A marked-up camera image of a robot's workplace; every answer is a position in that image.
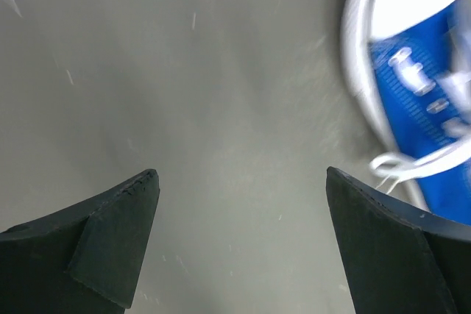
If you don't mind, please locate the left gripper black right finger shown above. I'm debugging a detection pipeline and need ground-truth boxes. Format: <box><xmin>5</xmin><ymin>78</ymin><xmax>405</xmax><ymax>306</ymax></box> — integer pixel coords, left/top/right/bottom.
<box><xmin>326</xmin><ymin>167</ymin><xmax>470</xmax><ymax>313</ymax></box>

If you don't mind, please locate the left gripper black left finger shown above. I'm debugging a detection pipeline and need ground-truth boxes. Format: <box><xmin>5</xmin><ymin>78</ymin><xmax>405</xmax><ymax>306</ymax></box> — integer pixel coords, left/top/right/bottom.
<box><xmin>1</xmin><ymin>169</ymin><xmax>160</xmax><ymax>313</ymax></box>

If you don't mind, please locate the white shoelace of sneaker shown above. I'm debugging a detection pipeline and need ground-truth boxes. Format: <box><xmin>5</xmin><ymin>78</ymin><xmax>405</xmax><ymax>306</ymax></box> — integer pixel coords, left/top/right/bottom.
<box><xmin>370</xmin><ymin>46</ymin><xmax>470</xmax><ymax>184</ymax></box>

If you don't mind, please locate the blue sneaker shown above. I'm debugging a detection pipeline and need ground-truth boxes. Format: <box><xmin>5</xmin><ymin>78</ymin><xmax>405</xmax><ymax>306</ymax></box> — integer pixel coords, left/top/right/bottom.
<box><xmin>340</xmin><ymin>0</ymin><xmax>470</xmax><ymax>224</ymax></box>

